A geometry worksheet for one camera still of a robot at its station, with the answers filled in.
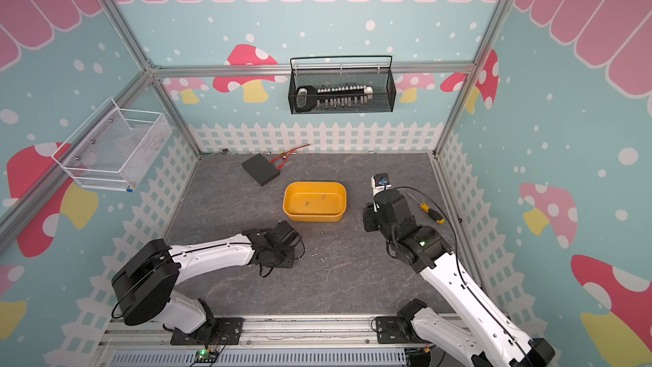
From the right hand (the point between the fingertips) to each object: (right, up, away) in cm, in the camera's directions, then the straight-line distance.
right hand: (371, 203), depth 73 cm
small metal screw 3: (-15, -21, +15) cm, 30 cm away
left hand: (-27, -22, +14) cm, 37 cm away
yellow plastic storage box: (-19, -3, +32) cm, 37 cm away
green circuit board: (-48, -44, 0) cm, 65 cm away
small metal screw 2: (-18, -20, +17) cm, 32 cm away
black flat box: (-43, +11, +40) cm, 60 cm away
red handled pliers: (-34, +17, +46) cm, 60 cm away
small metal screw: (-15, -14, +21) cm, 30 cm away
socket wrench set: (-20, +36, +17) cm, 45 cm away
